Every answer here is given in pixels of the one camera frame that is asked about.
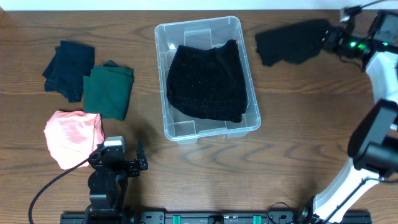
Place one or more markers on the plain black garment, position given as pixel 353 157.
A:
pixel 295 43

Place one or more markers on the pink folded garment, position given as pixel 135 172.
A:
pixel 72 136

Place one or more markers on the clear plastic storage bin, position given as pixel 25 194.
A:
pixel 202 34

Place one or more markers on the black glittery garment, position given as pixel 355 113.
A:
pixel 208 84

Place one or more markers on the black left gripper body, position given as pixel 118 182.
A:
pixel 123 165

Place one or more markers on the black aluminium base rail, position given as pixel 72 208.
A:
pixel 209 218

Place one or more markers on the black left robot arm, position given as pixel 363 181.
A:
pixel 108 183

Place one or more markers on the dark green folded garment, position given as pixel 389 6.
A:
pixel 107 90

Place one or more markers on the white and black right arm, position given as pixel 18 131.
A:
pixel 372 153

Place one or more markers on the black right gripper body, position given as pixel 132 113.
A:
pixel 342 43

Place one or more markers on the dark navy folded garment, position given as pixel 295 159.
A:
pixel 64 74

